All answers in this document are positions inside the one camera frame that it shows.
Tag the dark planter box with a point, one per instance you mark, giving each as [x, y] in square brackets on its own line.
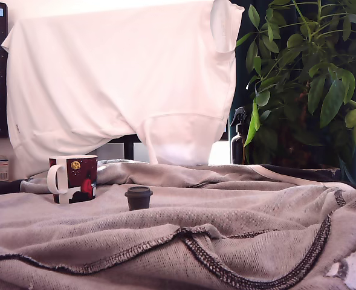
[310, 172]

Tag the black spray bottle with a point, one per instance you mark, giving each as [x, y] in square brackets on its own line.
[238, 145]

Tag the red picture coffee mug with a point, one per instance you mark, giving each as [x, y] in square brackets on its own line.
[78, 178]

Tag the grey knit cloth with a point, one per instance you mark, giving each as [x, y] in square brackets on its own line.
[177, 241]

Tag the green leafy houseplant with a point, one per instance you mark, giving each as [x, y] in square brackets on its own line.
[316, 84]

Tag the white draped t-shirt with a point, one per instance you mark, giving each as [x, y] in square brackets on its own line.
[120, 75]

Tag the black monitor stand post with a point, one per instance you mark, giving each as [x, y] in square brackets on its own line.
[129, 148]

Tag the grey coffee capsule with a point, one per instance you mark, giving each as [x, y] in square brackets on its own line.
[138, 199]

